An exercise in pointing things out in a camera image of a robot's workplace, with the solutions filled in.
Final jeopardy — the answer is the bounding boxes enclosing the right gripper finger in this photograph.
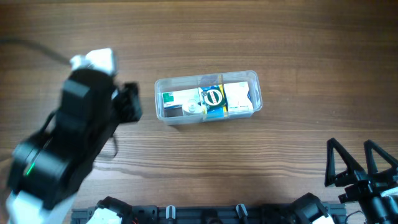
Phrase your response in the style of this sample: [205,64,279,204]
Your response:
[324,138,366,187]
[364,140,397,180]

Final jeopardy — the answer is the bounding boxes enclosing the white green medicine box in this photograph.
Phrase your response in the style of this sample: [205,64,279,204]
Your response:
[162,88,200,109]

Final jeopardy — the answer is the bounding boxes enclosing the small white bottle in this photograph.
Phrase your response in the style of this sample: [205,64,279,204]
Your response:
[182,99,203,116]

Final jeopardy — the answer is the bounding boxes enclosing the blue VapoDrops box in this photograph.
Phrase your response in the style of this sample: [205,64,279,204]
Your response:
[198,85,227,120]

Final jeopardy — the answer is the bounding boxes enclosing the green Zam-Buk box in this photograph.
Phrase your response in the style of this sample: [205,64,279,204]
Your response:
[201,88,225,110]

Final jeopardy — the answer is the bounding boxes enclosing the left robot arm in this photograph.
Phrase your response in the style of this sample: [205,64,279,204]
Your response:
[6,68,142,223]

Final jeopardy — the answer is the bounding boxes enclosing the clear plastic container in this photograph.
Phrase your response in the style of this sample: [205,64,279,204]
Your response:
[155,70,262,125]

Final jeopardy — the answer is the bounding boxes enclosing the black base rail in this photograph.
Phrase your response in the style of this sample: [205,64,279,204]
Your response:
[70,202,346,224]

